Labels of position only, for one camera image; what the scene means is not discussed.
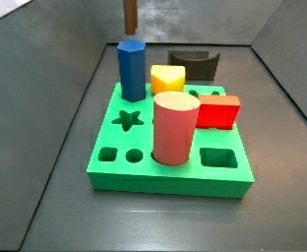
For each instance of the red cube block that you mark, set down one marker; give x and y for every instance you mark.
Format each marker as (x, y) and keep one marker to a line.
(218, 111)

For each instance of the brown square-circle peg object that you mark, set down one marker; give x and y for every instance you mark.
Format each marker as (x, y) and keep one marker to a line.
(129, 10)

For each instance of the black curved holder stand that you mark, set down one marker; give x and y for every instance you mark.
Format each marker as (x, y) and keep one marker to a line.
(199, 63)

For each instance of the green shape sorter board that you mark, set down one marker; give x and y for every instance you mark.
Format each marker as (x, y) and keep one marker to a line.
(137, 161)

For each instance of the yellow pentagon prism block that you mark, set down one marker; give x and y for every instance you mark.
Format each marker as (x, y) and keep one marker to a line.
(167, 78)

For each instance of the pink cylinder block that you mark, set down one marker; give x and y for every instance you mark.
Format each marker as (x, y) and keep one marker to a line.
(175, 113)

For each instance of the blue hexagonal prism block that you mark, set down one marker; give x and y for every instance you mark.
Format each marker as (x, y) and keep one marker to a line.
(131, 59)

